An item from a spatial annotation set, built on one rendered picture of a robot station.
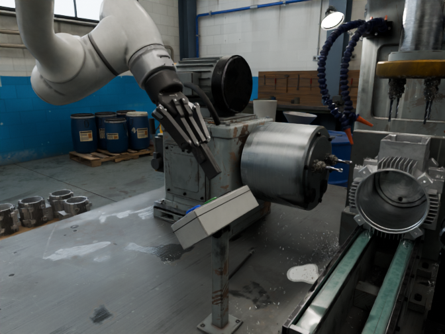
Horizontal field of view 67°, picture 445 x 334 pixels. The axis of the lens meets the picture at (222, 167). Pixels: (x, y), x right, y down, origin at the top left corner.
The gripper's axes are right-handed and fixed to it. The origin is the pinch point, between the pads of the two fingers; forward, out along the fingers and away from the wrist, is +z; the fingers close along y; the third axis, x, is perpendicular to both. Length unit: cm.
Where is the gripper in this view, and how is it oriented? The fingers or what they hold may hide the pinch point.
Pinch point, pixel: (206, 161)
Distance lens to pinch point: 68.7
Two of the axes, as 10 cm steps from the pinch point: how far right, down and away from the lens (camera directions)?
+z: 5.0, 8.5, -1.4
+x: -6.4, 4.7, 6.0
